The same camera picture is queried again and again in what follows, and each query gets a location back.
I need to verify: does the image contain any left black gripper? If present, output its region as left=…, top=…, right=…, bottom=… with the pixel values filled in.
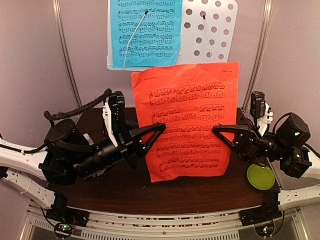
left=70, top=119, right=167, bottom=180

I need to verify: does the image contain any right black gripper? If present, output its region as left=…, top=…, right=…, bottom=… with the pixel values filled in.
left=212, top=116, right=289, bottom=164

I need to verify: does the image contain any red sheet music paper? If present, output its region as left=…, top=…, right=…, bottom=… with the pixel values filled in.
left=131, top=62, right=240, bottom=183

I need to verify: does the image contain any blue sheet music paper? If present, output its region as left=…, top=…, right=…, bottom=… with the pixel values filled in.
left=107, top=0, right=183, bottom=71

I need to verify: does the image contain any white perforated music stand desk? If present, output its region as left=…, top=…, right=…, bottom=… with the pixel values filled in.
left=106, top=0, right=239, bottom=71

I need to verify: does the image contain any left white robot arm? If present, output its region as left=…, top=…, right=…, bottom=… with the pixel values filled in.
left=0, top=89, right=166, bottom=222

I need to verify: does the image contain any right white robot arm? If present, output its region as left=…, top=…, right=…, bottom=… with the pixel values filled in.
left=212, top=112, right=320, bottom=179

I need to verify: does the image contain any yellow-green plate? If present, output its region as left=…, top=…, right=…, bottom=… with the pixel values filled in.
left=246, top=164, right=276, bottom=191

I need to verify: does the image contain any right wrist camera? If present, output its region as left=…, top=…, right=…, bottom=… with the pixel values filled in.
left=249, top=91, right=273, bottom=127

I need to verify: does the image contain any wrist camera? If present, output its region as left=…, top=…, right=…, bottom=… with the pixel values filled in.
left=249, top=91, right=273, bottom=127
left=102, top=102, right=118, bottom=148

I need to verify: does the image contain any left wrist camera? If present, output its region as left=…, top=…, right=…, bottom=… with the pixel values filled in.
left=102, top=102, right=118, bottom=148

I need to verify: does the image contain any aluminium front rail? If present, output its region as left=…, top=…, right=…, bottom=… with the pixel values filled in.
left=18, top=201, right=308, bottom=240

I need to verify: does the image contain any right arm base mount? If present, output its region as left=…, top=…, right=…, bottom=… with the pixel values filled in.
left=239, top=206, right=285, bottom=239

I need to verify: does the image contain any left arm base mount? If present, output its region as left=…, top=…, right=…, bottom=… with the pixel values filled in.
left=41, top=207, right=90, bottom=239

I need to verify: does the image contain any left aluminium corner post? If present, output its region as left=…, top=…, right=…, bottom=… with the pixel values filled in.
left=52, top=0, right=83, bottom=107

